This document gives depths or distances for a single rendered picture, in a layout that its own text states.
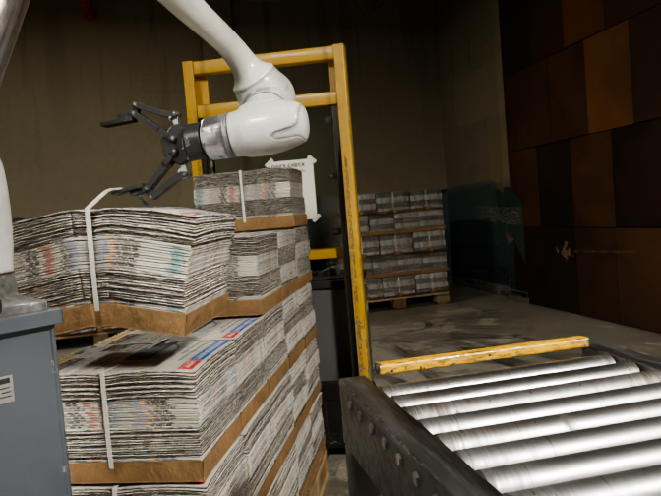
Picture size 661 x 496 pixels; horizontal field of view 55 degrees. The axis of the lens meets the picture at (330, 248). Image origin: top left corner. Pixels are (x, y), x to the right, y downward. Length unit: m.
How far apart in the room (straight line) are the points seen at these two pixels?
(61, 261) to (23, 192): 7.26
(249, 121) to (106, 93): 7.30
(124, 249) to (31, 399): 0.38
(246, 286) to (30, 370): 0.95
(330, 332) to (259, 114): 1.95
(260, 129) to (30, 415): 0.65
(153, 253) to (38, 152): 7.36
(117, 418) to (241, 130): 0.62
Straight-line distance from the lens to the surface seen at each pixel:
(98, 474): 1.42
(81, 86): 8.60
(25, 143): 8.61
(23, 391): 0.98
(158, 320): 1.24
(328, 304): 3.08
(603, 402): 1.06
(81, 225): 1.29
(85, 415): 1.40
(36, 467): 1.01
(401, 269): 7.04
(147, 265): 1.24
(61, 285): 1.32
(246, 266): 1.82
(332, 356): 3.12
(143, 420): 1.35
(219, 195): 2.46
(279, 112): 1.27
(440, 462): 0.81
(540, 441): 0.88
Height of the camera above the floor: 1.10
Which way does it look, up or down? 3 degrees down
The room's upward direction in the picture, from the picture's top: 5 degrees counter-clockwise
